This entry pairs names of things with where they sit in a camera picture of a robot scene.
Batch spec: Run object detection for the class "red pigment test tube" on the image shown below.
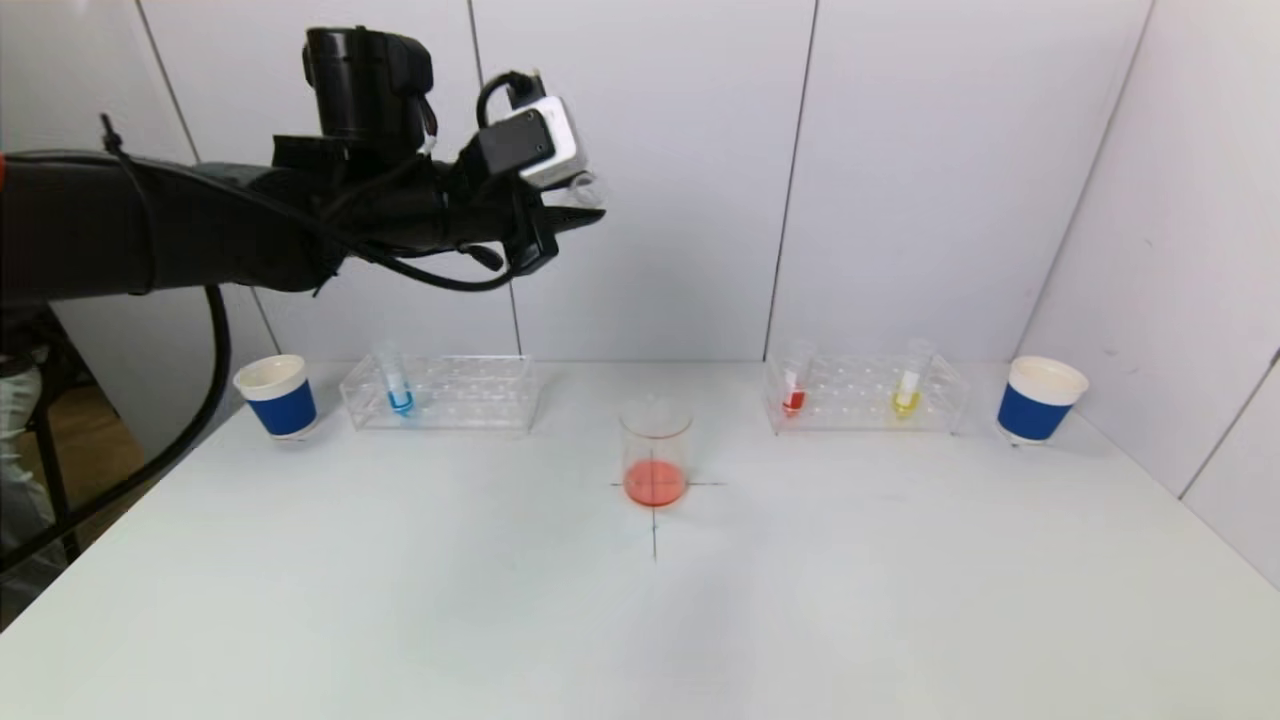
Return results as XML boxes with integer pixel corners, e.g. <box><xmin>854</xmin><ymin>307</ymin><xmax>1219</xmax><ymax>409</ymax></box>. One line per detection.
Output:
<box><xmin>781</xmin><ymin>342</ymin><xmax>817</xmax><ymax>419</ymax></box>

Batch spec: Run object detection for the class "blue pigment test tube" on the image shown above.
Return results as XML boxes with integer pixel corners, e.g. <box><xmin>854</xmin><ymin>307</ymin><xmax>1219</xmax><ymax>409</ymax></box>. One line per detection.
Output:
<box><xmin>376</xmin><ymin>340</ymin><xmax>418</xmax><ymax>420</ymax></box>

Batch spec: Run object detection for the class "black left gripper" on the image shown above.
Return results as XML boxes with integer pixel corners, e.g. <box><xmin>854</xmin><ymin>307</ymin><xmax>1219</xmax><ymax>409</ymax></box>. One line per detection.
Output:
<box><xmin>440</xmin><ymin>171</ymin><xmax>607</xmax><ymax>277</ymax></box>

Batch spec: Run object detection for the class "white paper cup blue sleeve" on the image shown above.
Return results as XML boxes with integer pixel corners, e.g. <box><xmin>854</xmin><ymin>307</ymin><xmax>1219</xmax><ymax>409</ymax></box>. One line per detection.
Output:
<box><xmin>996</xmin><ymin>356</ymin><xmax>1089</xmax><ymax>447</ymax></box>
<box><xmin>233</xmin><ymin>355</ymin><xmax>321</xmax><ymax>442</ymax></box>

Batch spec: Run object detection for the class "clear acrylic test tube rack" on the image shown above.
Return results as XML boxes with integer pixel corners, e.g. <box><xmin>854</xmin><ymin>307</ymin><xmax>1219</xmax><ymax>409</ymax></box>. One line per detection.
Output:
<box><xmin>762</xmin><ymin>350</ymin><xmax>971</xmax><ymax>437</ymax></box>
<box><xmin>341</xmin><ymin>354</ymin><xmax>542</xmax><ymax>433</ymax></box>

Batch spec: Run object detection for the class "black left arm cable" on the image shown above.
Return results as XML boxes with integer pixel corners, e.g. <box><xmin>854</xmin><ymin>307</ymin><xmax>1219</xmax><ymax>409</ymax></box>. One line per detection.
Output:
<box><xmin>0</xmin><ymin>70</ymin><xmax>541</xmax><ymax>576</ymax></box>

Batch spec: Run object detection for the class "person in grey clothes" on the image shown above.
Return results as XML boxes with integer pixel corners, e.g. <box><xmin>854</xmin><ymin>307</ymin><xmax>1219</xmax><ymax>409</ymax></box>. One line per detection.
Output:
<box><xmin>0</xmin><ymin>365</ymin><xmax>67</xmax><ymax>606</ymax></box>

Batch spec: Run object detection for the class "yellow pigment test tube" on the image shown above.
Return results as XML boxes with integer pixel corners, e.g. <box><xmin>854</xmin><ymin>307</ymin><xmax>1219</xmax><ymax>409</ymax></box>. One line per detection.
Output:
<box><xmin>890</xmin><ymin>338</ymin><xmax>938</xmax><ymax>420</ymax></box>

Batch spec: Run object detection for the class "clear glass beaker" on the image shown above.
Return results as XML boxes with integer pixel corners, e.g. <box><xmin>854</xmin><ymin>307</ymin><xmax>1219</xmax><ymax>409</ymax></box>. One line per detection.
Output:
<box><xmin>618</xmin><ymin>393</ymin><xmax>694</xmax><ymax>509</ymax></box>

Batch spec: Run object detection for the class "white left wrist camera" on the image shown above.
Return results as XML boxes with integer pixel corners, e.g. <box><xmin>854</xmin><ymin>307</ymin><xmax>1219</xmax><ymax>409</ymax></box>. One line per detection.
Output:
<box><xmin>478</xmin><ymin>95</ymin><xmax>581</xmax><ymax>189</ymax></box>

